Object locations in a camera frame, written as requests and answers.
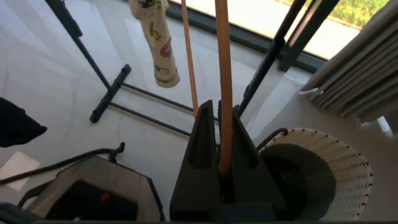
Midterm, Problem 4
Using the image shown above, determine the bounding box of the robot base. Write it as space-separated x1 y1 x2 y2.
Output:
17 155 165 222

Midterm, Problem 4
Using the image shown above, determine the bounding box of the cream printed garment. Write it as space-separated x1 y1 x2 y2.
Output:
128 0 180 88

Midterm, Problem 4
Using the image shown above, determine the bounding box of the white laundry basket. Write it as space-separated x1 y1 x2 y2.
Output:
256 127 374 222

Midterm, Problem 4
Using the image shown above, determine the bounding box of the black garment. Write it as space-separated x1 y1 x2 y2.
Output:
0 97 48 149

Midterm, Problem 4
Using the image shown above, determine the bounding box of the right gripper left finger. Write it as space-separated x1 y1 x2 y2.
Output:
169 99 223 221

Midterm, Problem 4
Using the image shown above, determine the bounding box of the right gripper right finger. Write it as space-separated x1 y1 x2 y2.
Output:
223 109 287 221

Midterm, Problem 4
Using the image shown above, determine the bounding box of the black cable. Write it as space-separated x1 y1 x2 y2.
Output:
0 142 126 187

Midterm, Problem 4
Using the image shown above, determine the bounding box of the pink clothes hanger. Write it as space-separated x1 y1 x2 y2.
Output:
181 0 234 178

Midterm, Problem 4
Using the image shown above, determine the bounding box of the black clothes rack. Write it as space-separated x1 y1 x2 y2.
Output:
45 0 308 138

